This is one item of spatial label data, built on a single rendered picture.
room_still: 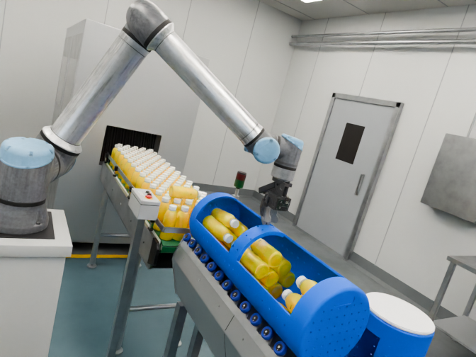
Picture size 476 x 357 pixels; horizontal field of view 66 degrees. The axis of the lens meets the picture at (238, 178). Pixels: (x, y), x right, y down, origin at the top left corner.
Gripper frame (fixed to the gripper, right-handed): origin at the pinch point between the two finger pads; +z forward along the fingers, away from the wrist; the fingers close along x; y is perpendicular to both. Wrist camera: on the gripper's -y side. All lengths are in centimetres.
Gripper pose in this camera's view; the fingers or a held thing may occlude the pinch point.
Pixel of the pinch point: (264, 224)
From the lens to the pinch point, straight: 149.6
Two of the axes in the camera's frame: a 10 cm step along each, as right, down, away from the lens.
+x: 8.4, 1.2, 5.3
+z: -2.6, 9.5, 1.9
